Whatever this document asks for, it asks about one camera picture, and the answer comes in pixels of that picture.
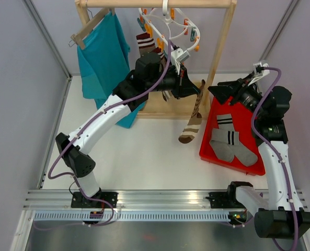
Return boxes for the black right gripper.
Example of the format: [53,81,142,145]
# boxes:
[209,73,268,119]

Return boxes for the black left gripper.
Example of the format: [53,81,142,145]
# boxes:
[146,64,200,100]

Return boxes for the brown striped sock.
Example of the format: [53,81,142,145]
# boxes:
[162,90,173,102]
[178,79,206,144]

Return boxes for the beige sock maroon striped cuff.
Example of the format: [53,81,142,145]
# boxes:
[136,32,156,56]

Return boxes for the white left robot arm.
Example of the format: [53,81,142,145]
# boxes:
[55,49,200,208]

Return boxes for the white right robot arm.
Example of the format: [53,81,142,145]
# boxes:
[208,78,310,241]

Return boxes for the wooden clothes hanger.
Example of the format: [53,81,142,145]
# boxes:
[68,8,115,49]

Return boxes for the grey sock black stripes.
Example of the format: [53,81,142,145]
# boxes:
[210,113,258,166]

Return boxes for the red plastic tray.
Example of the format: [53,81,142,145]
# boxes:
[199,98,266,176]

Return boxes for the wooden clothes rack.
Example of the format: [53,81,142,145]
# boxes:
[72,1,237,119]

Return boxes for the teal t-shirt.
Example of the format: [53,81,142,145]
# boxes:
[76,12,147,129]

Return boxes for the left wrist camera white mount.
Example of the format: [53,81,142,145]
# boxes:
[170,48,190,73]

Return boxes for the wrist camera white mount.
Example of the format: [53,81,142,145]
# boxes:
[248,60,270,86]
[170,48,190,73]

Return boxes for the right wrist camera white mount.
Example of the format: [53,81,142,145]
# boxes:
[248,60,270,86]

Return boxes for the white clip hanger frame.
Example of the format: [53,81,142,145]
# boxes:
[139,1,201,52]

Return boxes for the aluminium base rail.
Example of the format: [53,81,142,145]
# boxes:
[22,189,309,211]

